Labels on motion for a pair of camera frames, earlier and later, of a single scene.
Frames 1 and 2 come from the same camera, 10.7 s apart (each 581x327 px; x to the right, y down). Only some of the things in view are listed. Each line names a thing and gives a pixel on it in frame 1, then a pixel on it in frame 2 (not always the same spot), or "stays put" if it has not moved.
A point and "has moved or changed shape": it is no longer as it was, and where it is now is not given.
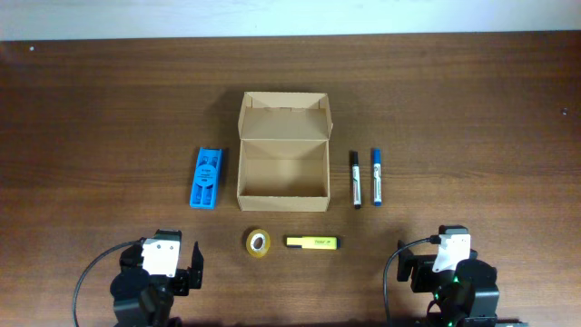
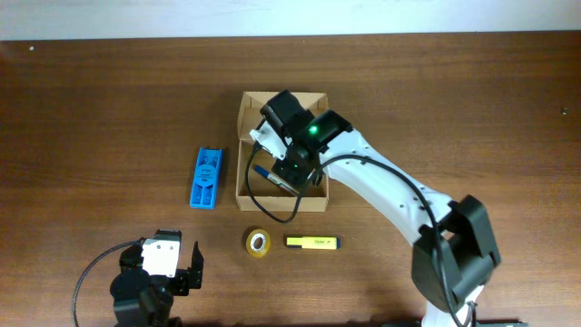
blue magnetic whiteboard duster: (205, 186) stays put
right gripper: (423, 264) → (296, 176)
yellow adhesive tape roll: (258, 252) stays put
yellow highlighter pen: (318, 242) stays put
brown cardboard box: (284, 152) stays put
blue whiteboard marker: (377, 177) has moved or changed shape
